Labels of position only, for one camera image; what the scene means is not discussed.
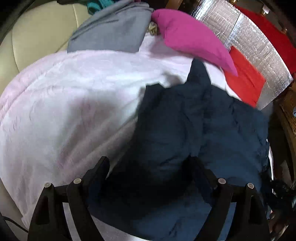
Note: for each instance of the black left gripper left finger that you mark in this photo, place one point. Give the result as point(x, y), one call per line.
point(49, 220)

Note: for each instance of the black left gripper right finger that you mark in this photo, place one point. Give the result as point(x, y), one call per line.
point(237, 212)

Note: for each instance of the navy blue puffer jacket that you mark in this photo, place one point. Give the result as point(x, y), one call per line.
point(152, 192)

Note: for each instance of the white embossed bedspread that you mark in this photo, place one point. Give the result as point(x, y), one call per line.
point(62, 111)

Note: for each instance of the red pillow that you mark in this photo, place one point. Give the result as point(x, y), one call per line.
point(249, 82)

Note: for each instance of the red blanket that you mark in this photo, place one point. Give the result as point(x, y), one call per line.
point(279, 40)

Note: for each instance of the cream leather sofa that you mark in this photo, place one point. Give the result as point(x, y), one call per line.
point(38, 32)

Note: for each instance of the silver foil insulation sheet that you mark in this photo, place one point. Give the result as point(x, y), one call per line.
point(233, 28)

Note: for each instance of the magenta pillow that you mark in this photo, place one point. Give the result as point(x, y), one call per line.
point(184, 33)

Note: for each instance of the grey coat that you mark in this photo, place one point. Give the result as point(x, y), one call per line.
point(119, 27)

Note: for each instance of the teal garment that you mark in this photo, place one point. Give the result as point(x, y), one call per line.
point(97, 5)

